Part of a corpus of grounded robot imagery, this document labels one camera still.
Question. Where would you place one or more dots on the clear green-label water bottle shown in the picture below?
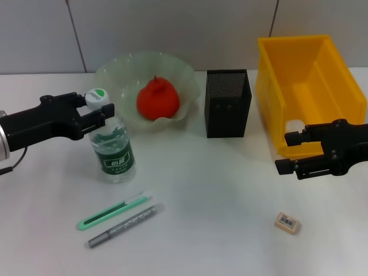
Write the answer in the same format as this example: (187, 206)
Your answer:
(115, 161)

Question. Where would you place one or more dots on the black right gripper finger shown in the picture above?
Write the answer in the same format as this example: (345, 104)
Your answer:
(291, 138)
(283, 166)

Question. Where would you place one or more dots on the beige eraser with barcode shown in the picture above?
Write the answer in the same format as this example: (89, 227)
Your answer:
(287, 222)

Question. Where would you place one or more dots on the black mesh pen holder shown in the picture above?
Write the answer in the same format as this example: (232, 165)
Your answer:
(227, 120)

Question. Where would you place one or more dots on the yellow plastic bin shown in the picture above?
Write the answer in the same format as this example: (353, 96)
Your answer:
(310, 86)

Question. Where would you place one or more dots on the orange fruit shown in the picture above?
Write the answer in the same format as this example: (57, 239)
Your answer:
(158, 100)

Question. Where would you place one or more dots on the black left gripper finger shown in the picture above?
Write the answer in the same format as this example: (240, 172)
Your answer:
(77, 100)
(95, 120)

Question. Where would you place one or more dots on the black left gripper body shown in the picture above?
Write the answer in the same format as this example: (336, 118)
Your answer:
(43, 123)

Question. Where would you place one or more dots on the silver marker pen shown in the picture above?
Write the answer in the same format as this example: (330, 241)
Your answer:
(126, 224)

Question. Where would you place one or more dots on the pale green glass fruit bowl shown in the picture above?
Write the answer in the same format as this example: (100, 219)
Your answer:
(172, 74)

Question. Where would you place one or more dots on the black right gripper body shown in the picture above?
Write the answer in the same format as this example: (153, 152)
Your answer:
(350, 143)

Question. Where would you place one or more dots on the white paper ball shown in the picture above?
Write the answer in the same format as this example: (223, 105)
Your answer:
(294, 126)

